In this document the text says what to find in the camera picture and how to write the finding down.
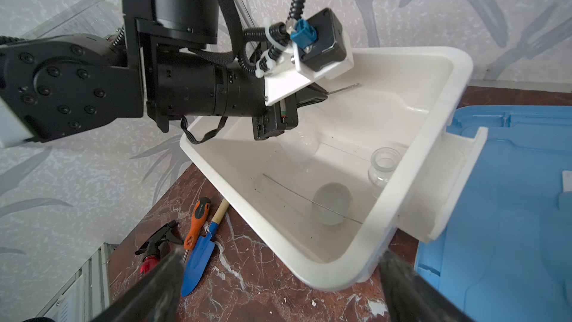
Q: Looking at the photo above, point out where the red cylindrical tool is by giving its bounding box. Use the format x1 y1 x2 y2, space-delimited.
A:
139 256 160 275

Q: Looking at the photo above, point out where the blue garden trowel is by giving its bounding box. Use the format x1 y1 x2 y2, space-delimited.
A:
181 198 229 298

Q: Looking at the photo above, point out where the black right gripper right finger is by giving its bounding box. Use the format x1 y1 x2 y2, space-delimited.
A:
378 250 472 321

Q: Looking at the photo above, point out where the clear plastic measuring beaker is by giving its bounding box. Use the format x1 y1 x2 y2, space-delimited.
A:
277 125 320 162

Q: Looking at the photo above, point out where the small clear plastic cup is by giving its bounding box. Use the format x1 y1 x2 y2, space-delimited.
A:
368 147 402 189

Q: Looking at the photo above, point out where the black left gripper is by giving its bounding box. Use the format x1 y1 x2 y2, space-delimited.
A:
253 83 328 140

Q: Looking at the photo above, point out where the blue plastic bin lid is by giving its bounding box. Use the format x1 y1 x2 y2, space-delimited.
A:
415 106 571 321

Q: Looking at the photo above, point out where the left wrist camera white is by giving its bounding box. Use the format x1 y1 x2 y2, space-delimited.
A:
265 8 354 107

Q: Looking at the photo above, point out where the white plastic storage bin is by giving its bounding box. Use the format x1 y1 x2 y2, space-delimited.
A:
180 47 488 291

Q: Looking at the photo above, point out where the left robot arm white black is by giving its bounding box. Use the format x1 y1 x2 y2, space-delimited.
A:
1 0 328 148

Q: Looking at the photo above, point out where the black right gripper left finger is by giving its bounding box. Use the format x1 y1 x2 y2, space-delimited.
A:
94 248 185 321

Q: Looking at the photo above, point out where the orange handled tool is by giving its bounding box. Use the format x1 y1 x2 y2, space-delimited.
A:
183 197 211 252

